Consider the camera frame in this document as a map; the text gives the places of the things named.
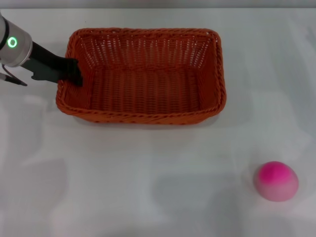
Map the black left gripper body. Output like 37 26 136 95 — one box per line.
24 41 75 75

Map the orange woven plastic basket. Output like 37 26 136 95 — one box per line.
55 27 227 124

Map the pink peach toy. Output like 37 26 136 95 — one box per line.
253 161 299 202

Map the left arm wrist cable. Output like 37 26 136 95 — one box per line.
0 64 28 86

